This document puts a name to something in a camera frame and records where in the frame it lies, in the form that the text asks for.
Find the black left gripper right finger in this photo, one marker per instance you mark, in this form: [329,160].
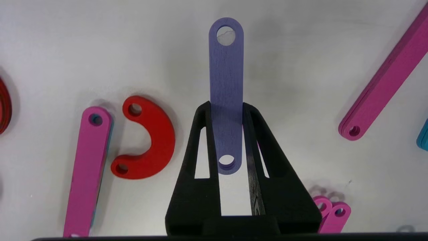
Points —
[291,201]

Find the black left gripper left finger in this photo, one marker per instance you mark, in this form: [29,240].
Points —
[187,201]

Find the purple short bar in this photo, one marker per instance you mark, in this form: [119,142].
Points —
[226,83]

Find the light blue three-hole bar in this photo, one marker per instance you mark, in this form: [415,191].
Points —
[424,137]

